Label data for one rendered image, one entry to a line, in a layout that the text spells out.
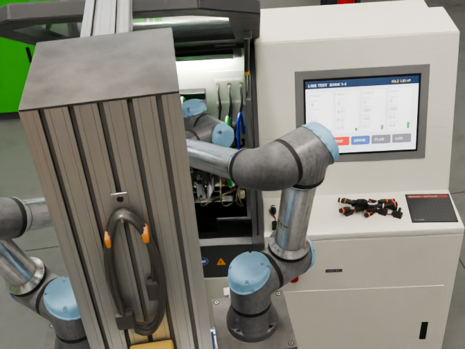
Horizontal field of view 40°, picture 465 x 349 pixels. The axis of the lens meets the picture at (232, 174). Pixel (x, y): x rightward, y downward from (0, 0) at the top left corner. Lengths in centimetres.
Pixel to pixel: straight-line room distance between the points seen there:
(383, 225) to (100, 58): 145
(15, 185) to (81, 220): 340
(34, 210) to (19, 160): 320
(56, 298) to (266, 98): 103
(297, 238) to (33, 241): 251
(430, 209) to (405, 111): 36
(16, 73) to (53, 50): 384
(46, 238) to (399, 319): 221
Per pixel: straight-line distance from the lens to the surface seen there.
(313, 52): 229
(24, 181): 456
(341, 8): 274
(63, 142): 106
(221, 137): 182
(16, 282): 184
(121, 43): 119
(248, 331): 187
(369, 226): 234
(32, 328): 353
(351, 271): 244
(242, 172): 150
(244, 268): 177
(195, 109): 189
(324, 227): 232
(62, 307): 178
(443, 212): 243
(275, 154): 147
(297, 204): 164
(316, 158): 152
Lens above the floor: 251
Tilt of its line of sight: 36 degrees down
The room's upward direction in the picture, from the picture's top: 5 degrees counter-clockwise
